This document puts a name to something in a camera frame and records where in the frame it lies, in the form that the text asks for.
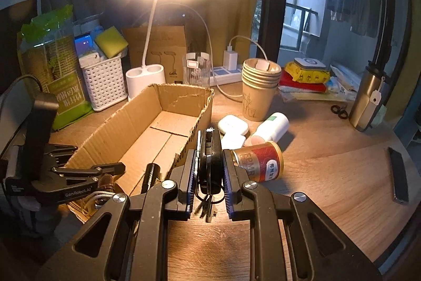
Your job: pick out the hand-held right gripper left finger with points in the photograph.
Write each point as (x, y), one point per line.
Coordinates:
(190, 182)

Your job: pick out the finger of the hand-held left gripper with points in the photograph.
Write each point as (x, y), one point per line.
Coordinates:
(95, 170)
(61, 152)

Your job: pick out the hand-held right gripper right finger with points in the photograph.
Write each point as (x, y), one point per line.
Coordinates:
(227, 184)

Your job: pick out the black car key bunch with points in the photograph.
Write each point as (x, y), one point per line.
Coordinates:
(210, 152)

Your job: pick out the red tin can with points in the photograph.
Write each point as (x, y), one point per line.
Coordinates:
(259, 162)

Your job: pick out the black flashlight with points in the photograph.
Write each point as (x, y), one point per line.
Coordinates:
(150, 175)

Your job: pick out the white charger plug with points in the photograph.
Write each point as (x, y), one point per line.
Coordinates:
(233, 140)

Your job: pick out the cardboard box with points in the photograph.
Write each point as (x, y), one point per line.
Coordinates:
(148, 142)

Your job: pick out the white earbuds case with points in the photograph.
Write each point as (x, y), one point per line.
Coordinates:
(232, 124)

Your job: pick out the white pill bottle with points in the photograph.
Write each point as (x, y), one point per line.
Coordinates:
(271, 128)

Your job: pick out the green pack of paper cups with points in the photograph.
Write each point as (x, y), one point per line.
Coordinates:
(49, 63)

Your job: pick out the white woven basket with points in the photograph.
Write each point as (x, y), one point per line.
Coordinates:
(103, 86)

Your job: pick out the white tissue pack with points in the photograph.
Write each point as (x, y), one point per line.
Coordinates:
(88, 59)

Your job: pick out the stack of paper cups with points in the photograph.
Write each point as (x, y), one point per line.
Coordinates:
(258, 93)

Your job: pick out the white desk lamp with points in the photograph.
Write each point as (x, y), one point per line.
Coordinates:
(144, 80)

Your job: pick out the white power strip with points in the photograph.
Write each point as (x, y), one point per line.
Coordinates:
(227, 75)

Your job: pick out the clear glass cup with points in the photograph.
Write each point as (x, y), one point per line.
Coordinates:
(196, 73)

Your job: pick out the yellow green sponge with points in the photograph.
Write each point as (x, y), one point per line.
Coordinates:
(111, 42)

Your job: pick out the red flat package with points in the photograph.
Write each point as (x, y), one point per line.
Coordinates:
(296, 86)

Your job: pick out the white plugged charger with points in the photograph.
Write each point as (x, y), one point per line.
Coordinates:
(230, 60)

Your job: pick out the black scissors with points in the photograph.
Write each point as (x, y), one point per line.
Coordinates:
(339, 111)

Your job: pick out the brown lamp carton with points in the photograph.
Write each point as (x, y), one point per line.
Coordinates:
(171, 47)

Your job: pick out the white paper packs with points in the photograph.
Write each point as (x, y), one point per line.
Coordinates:
(345, 78)

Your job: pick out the steel thermos bottle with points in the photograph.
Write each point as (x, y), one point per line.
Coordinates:
(363, 100)

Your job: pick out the dark smartphone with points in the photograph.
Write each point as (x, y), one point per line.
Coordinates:
(398, 175)

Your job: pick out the yellow curtain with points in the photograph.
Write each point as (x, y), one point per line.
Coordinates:
(236, 4)

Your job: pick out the olive hanging jacket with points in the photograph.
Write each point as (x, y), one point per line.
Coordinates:
(366, 4)

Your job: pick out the black sliding door frame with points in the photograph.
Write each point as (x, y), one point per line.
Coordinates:
(389, 4)

